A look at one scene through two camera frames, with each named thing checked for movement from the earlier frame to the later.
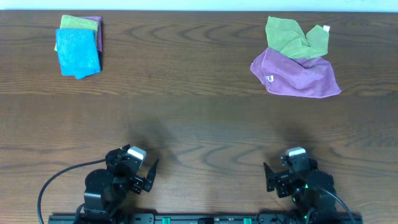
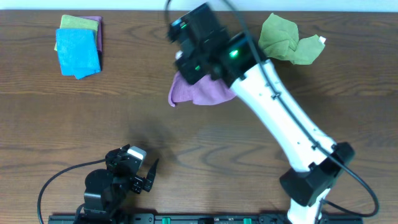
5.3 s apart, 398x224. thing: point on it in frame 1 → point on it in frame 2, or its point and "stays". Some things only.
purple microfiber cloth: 305,78 → 208,90
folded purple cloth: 99,19 stays
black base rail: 204,218 stays
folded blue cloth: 78,52 stays
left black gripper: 138,182 stays
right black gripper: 278,181 → 189,72
